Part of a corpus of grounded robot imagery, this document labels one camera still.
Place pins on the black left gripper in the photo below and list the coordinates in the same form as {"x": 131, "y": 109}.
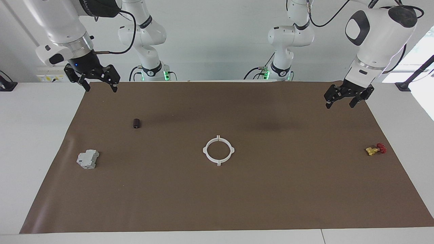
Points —
{"x": 351, "y": 89}

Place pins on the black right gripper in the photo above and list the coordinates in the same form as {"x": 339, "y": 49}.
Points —
{"x": 90, "y": 69}

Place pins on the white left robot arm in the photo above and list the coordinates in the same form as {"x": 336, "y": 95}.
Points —
{"x": 379, "y": 40}

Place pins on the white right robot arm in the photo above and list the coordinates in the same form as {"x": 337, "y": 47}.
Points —
{"x": 64, "y": 23}

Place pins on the white box with yellow label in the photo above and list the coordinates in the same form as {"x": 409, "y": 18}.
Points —
{"x": 51, "y": 78}

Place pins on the small dark brown cylinder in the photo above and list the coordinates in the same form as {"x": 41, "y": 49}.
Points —
{"x": 136, "y": 123}

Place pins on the black clamp stand with rod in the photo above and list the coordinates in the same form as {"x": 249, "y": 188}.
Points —
{"x": 403, "y": 86}

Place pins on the grey circuit breaker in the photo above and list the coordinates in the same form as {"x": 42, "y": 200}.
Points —
{"x": 87, "y": 160}

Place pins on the brown table mat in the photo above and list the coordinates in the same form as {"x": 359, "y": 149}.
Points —
{"x": 217, "y": 200}

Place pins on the black table clamp mount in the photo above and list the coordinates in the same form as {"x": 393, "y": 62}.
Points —
{"x": 6, "y": 86}

